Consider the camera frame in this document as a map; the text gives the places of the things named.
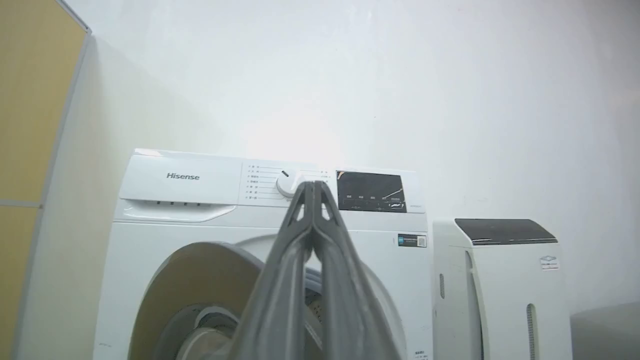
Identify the round washing machine door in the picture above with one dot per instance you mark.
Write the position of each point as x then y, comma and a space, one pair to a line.
200, 295

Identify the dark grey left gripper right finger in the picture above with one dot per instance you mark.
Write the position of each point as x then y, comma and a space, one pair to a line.
345, 300

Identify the white Hisense washing machine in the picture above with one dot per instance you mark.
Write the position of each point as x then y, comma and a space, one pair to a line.
165, 235

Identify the yellow panel partition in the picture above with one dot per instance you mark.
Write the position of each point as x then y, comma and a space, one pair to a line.
25, 125

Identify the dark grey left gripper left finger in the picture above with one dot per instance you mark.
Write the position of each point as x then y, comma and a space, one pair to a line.
280, 300

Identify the white air purifier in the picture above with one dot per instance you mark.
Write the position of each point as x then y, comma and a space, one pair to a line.
505, 290

